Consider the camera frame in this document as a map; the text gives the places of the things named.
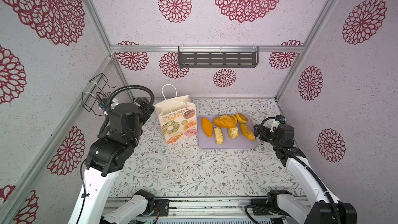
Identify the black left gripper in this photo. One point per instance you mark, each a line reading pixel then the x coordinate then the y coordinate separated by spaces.
pixel 144 115

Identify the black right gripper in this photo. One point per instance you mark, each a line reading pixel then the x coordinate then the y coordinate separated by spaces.
pixel 256 132

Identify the printed paper bakery bag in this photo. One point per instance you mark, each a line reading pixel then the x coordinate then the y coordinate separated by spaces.
pixel 178 118

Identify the pale yellow fake bread stick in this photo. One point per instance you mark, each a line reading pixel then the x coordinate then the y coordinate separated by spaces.
pixel 218 136

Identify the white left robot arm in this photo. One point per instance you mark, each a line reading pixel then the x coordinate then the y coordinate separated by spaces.
pixel 106 159

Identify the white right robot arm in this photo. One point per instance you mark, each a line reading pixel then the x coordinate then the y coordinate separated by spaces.
pixel 322 207

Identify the orange fake croissant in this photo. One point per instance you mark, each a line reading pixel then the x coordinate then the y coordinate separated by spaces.
pixel 246 131

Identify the round orange fake bun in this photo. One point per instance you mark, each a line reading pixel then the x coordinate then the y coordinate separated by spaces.
pixel 241 118

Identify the small pale fake bread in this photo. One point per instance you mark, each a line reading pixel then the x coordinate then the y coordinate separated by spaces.
pixel 233 133

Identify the large orange twisted bread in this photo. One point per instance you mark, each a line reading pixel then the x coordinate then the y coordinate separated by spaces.
pixel 225 121

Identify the orange oval fake bread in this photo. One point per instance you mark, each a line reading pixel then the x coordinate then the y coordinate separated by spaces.
pixel 207 127

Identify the lavender cutting board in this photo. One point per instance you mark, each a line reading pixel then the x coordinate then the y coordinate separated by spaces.
pixel 205 142

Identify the black wire wall basket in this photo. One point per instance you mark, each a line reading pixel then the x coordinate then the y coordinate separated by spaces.
pixel 93 100

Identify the grey wall shelf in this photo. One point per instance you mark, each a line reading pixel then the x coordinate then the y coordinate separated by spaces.
pixel 221 59

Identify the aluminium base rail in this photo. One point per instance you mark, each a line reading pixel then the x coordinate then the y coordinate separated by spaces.
pixel 216 210

